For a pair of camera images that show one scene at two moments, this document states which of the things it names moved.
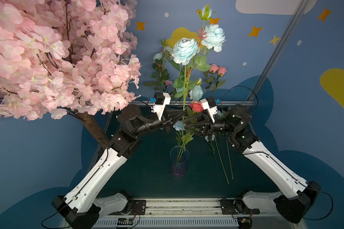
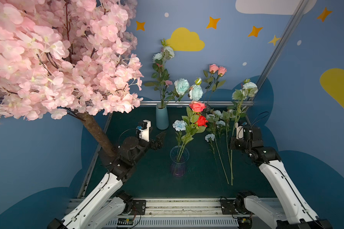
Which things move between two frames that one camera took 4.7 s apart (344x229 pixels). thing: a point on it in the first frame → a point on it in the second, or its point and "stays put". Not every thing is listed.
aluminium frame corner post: [300, 9] stays put
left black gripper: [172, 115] → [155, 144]
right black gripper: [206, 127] → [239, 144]
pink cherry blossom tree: [50, 57] stays put
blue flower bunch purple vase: [192, 54] → [248, 88]
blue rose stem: [196, 92] stays put
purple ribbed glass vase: [179, 155] stays put
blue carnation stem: [210, 140] stays put
